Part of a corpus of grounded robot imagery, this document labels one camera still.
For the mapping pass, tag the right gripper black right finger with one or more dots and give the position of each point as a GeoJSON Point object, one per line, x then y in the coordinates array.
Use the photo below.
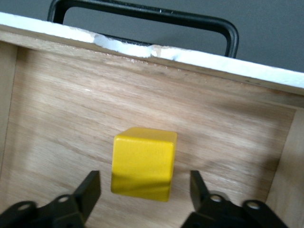
{"type": "Point", "coordinates": [213, 213]}

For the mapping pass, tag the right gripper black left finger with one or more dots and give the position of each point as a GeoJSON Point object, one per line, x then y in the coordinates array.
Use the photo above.
{"type": "Point", "coordinates": [71, 209]}

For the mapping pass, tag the yellow wooden block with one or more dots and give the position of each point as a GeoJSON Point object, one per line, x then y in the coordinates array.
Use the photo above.
{"type": "Point", "coordinates": [142, 161]}

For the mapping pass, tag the wooden drawer with white front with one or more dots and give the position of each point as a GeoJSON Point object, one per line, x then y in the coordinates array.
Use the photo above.
{"type": "Point", "coordinates": [71, 107]}

